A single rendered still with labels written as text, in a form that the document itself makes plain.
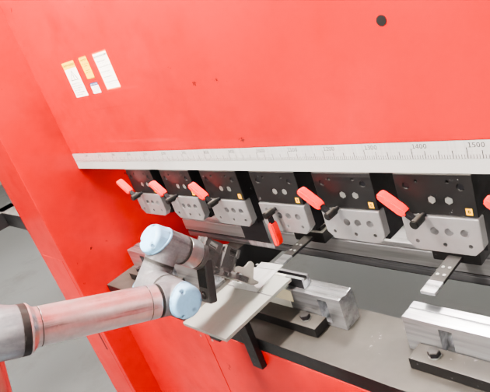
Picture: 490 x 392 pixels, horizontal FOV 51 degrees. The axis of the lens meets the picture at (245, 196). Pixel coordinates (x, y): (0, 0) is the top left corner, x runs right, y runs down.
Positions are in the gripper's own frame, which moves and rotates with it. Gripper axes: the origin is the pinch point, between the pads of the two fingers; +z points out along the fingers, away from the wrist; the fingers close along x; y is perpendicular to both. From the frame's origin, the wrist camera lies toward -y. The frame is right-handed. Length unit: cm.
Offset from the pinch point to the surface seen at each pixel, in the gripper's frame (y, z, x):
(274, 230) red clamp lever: 12.7, -13.0, -17.5
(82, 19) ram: 56, -57, 35
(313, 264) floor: 34, 164, 111
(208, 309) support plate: -10.2, -6.7, 4.2
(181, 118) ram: 34.8, -32.9, 7.2
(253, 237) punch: 12.4, -2.2, 0.2
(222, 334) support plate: -14.6, -10.5, -7.9
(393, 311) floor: 15, 147, 38
